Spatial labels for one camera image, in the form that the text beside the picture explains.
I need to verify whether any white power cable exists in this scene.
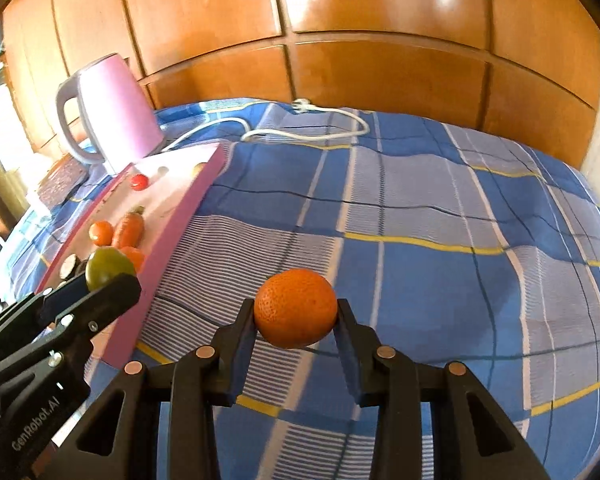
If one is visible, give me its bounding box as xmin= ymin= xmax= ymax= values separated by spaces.
xmin=162 ymin=101 xmax=372 ymax=153

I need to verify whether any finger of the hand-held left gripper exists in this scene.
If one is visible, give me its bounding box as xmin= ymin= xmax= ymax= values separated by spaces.
xmin=0 ymin=274 xmax=142 ymax=380
xmin=0 ymin=274 xmax=90 ymax=343

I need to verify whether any green round fruit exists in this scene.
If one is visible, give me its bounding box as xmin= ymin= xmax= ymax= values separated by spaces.
xmin=85 ymin=246 xmax=137 ymax=292

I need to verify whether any bright window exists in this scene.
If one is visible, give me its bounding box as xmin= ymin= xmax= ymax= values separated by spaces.
xmin=0 ymin=35 xmax=31 ymax=241

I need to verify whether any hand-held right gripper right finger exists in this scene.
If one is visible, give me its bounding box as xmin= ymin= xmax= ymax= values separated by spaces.
xmin=336 ymin=298 xmax=553 ymax=480

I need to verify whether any pink electric kettle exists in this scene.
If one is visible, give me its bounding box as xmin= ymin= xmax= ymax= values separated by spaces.
xmin=55 ymin=53 xmax=165 ymax=173

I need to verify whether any pink rimmed tray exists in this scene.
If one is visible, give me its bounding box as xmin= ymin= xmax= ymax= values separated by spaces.
xmin=30 ymin=141 xmax=229 ymax=371

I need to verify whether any silver embossed tissue box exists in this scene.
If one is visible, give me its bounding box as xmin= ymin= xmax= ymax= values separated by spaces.
xmin=35 ymin=155 xmax=88 ymax=208

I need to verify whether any small orange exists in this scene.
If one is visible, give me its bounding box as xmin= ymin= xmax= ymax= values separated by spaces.
xmin=89 ymin=220 xmax=115 ymax=246
xmin=253 ymin=268 xmax=339 ymax=349
xmin=119 ymin=246 xmax=146 ymax=273

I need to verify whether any blue plaid cloth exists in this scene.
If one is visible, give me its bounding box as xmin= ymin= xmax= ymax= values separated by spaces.
xmin=0 ymin=100 xmax=600 ymax=480

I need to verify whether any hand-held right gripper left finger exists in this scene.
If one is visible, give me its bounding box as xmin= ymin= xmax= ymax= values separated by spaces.
xmin=45 ymin=299 xmax=258 ymax=480

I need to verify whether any orange carrot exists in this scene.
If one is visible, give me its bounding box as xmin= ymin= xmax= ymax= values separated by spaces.
xmin=111 ymin=206 xmax=146 ymax=250

